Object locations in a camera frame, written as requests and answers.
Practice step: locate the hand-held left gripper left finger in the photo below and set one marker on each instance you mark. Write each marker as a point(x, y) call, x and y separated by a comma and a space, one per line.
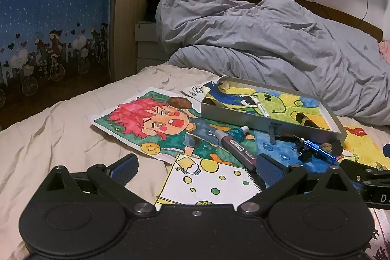
point(123, 169)

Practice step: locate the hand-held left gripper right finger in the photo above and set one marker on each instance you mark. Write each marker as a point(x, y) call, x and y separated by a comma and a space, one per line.
point(268, 169)

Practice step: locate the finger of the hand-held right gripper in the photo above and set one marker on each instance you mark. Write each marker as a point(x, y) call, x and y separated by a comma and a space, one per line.
point(387, 149)
point(359, 167)

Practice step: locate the black clip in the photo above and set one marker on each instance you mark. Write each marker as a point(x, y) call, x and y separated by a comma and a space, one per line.
point(337, 148)

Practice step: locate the walnut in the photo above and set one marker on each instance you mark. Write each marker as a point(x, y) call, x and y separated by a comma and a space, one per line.
point(327, 146)

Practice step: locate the purple marker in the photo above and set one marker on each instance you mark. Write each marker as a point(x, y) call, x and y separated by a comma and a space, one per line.
point(234, 150)

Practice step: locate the small black tool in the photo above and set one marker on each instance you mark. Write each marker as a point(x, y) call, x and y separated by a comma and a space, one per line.
point(304, 154)

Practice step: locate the blue screwdriver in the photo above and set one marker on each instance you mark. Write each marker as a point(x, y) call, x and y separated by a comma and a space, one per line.
point(320, 150)

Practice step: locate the teal nail polish bottle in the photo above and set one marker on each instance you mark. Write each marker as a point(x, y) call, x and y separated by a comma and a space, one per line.
point(236, 135)

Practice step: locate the silver metal box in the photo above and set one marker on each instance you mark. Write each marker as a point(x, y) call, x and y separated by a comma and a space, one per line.
point(243, 123)

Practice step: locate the blue and yellow drawing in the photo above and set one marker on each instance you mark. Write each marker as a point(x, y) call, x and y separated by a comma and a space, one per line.
point(283, 155)

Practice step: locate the red-haired boy drawing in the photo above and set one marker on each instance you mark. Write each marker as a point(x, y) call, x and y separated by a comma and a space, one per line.
point(137, 120)

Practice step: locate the white bubble drawing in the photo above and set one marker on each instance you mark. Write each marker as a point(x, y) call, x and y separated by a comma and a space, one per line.
point(213, 183)

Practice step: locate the black yellow marker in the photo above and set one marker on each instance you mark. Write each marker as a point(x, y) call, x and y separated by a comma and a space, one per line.
point(304, 120)

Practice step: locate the white marker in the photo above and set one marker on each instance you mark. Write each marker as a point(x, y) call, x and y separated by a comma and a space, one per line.
point(260, 107)

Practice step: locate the beige bed sheet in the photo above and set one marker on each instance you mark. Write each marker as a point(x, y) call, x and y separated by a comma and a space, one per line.
point(61, 132)

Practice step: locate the brown stone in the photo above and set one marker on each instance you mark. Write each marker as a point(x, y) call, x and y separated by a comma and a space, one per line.
point(179, 102)

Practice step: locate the pink cloth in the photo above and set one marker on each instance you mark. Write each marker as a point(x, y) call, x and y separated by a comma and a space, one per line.
point(385, 51)

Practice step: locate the small white flower paper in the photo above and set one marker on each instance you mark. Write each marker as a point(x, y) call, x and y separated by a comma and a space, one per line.
point(195, 91)

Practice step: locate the white nightstand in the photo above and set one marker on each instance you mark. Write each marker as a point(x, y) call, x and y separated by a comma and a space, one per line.
point(146, 46)

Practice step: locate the grey duvet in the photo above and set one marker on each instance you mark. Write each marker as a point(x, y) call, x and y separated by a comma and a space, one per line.
point(259, 43)

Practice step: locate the light wooden board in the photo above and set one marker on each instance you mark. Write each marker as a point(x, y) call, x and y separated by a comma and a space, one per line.
point(128, 28)

